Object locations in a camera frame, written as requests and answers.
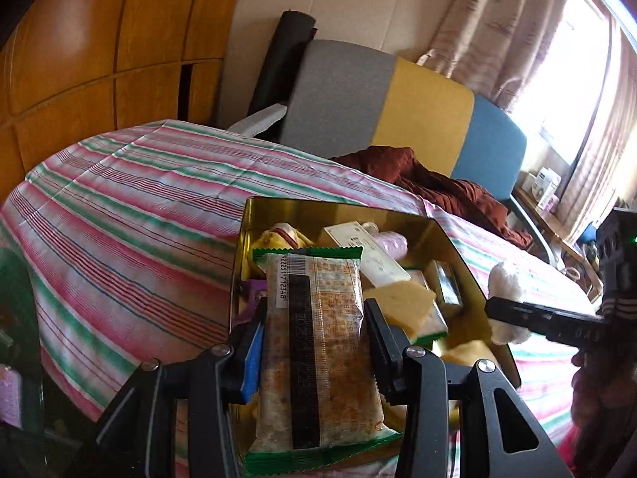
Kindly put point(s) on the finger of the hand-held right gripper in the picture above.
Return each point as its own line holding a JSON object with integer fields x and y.
{"x": 522, "y": 316}

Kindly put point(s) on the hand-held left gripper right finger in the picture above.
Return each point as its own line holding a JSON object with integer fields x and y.
{"x": 380, "y": 353}

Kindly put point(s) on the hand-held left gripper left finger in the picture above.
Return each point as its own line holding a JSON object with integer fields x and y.
{"x": 254, "y": 363}

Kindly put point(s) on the white fluffy ball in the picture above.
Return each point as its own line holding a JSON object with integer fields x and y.
{"x": 505, "y": 279}

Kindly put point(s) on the green-edged cracker packet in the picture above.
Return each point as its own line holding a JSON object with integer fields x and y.
{"x": 313, "y": 348}
{"x": 433, "y": 328}

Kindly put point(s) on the purple packet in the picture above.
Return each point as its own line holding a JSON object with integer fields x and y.
{"x": 251, "y": 291}

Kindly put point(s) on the small green box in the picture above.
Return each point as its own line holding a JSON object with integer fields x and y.
{"x": 448, "y": 284}

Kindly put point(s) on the cream cardboard box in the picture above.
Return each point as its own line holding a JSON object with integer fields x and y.
{"x": 368, "y": 254}

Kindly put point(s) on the pink packet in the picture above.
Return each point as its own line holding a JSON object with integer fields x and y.
{"x": 393, "y": 245}

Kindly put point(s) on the gold tin box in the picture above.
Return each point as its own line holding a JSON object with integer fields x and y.
{"x": 423, "y": 231}

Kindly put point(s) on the yellow patterned pouch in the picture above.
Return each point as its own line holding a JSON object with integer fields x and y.
{"x": 278, "y": 236}

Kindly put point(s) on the person's right hand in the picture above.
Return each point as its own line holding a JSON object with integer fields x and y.
{"x": 597, "y": 388}

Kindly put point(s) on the wooden side table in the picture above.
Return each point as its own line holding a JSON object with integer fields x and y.
{"x": 557, "y": 231}

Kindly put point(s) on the white boxes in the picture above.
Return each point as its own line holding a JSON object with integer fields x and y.
{"x": 545, "y": 186}

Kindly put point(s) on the patterned curtain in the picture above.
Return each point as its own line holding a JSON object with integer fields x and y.
{"x": 497, "y": 25}
{"x": 607, "y": 159}

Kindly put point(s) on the person's red garment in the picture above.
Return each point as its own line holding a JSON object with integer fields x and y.
{"x": 572, "y": 458}

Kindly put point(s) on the dark red cloth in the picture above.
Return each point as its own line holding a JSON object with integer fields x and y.
{"x": 438, "y": 184}

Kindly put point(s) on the striped tablecloth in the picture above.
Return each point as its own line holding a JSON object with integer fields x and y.
{"x": 124, "y": 219}

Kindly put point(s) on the window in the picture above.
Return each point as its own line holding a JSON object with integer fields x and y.
{"x": 562, "y": 84}

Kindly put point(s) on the small pink item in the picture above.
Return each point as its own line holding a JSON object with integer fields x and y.
{"x": 10, "y": 398}

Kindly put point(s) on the green translucent container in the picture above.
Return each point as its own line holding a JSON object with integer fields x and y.
{"x": 12, "y": 298}

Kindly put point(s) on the grey yellow blue chair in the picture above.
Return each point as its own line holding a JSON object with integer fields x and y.
{"x": 348, "y": 99}

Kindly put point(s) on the black rolled mat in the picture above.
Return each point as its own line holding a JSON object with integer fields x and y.
{"x": 283, "y": 59}

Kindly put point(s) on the wooden wardrobe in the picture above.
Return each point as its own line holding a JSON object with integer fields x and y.
{"x": 99, "y": 35}

